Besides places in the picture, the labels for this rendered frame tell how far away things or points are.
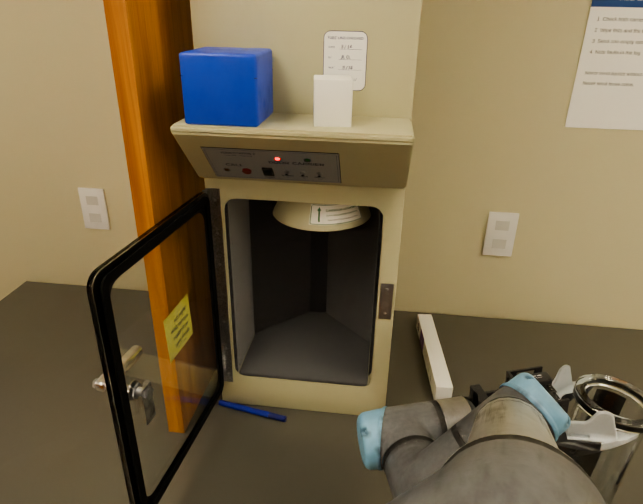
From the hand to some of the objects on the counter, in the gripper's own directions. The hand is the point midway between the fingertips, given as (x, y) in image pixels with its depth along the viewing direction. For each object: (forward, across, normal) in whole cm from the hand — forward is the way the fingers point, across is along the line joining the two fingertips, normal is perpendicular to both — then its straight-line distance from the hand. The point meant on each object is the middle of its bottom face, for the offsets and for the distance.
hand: (606, 412), depth 73 cm
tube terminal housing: (-39, +40, +17) cm, 58 cm away
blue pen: (-52, +28, +16) cm, 61 cm away
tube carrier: (-3, 0, +19) cm, 19 cm away
